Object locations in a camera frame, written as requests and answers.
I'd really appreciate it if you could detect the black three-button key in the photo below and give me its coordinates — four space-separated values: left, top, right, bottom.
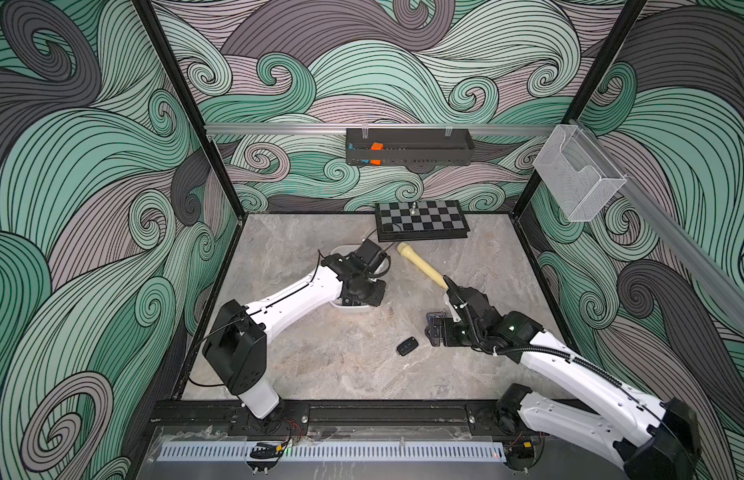
396 337 419 357

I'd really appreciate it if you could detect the white plastic storage box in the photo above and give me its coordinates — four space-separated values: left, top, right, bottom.
330 244 373 314

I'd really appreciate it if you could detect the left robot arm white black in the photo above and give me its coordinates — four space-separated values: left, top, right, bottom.
201 247 391 419

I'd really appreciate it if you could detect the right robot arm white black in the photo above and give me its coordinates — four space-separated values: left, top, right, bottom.
425 307 701 479

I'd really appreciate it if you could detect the blue playing cards box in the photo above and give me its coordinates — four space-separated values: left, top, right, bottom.
426 311 449 321

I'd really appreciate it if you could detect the cream yellow flashlight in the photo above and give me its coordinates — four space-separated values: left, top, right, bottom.
397 242 448 291

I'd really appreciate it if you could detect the black silver chessboard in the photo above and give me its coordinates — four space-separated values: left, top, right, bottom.
375 200 470 242

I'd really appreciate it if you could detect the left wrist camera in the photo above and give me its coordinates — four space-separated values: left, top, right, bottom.
353 239 391 278

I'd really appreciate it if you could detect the black wall tray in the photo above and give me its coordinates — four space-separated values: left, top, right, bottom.
345 127 476 168

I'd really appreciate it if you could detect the white perforated cable duct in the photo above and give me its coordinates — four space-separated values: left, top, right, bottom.
157 440 506 463

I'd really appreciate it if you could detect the clear acrylic wall holder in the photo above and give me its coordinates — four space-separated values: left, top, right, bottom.
533 124 626 223

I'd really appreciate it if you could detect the horizontal aluminium rail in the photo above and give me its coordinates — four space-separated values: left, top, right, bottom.
205 122 556 138

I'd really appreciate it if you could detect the right side aluminium rail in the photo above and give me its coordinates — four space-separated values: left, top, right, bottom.
569 120 744 337

